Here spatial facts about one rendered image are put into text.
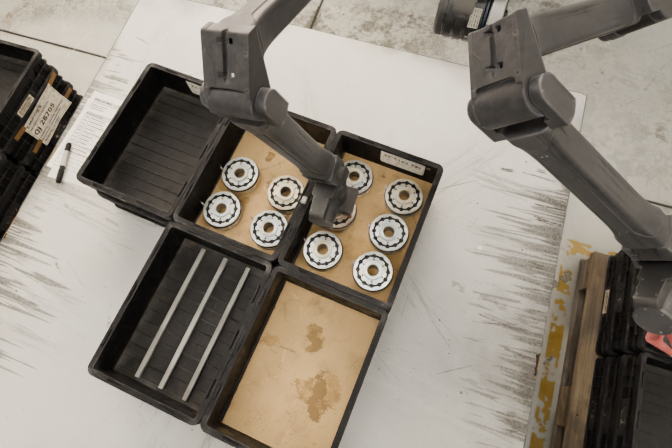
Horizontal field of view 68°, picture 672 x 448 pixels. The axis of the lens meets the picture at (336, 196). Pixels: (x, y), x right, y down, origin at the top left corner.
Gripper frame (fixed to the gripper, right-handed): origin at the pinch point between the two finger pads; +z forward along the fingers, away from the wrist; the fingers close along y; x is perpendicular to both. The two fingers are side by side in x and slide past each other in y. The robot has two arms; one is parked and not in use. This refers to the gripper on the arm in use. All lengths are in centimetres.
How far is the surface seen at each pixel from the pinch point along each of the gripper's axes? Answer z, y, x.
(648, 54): 90, 113, 146
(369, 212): 6.2, 8.1, 2.9
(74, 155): 20, -90, 0
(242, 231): 6.4, -23.6, -11.8
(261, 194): 6.6, -22.2, -0.2
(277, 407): 5, 0, -51
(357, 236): 6.1, 6.9, -4.5
